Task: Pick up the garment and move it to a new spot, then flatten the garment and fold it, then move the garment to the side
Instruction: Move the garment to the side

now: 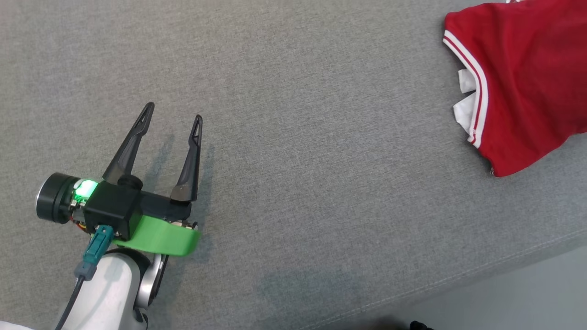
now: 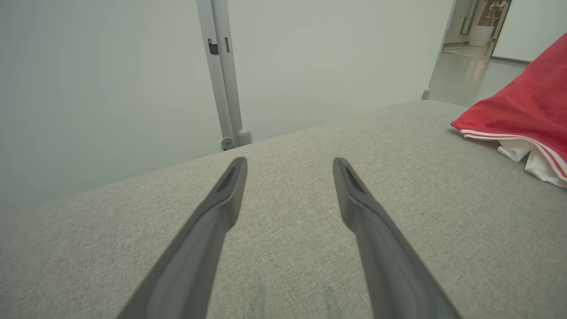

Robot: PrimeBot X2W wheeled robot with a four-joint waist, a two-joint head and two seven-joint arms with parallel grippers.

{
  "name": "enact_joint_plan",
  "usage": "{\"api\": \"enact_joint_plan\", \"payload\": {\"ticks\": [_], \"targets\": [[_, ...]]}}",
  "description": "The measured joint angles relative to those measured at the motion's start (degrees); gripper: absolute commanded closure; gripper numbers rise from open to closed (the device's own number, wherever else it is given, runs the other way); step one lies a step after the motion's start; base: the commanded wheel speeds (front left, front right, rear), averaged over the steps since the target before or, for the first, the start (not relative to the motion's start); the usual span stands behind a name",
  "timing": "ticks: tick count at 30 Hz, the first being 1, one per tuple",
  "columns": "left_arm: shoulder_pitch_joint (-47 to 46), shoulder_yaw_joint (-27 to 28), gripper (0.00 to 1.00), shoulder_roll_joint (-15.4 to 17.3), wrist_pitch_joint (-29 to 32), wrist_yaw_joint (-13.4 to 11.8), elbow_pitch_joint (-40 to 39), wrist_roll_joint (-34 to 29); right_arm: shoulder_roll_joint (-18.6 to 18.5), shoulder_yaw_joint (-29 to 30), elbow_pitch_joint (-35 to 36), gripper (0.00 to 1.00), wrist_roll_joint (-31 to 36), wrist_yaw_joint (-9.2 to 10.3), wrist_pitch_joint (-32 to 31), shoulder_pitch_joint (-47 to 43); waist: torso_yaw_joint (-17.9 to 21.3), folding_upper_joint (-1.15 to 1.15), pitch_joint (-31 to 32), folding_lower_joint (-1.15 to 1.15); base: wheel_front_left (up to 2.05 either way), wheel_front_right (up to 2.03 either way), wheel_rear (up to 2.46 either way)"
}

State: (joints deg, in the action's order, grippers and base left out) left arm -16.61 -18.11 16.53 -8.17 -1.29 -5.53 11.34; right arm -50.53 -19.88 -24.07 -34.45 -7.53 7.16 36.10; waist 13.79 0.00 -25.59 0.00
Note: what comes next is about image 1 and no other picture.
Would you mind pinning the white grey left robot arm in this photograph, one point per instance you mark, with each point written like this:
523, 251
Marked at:
110, 293

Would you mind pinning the small black object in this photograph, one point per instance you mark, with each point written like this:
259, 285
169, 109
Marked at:
419, 326

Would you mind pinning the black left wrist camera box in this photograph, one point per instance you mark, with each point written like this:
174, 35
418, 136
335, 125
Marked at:
112, 208

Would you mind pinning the red basketball jersey white sleeves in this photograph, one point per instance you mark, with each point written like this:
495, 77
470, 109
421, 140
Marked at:
527, 68

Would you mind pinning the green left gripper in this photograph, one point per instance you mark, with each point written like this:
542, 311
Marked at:
160, 233

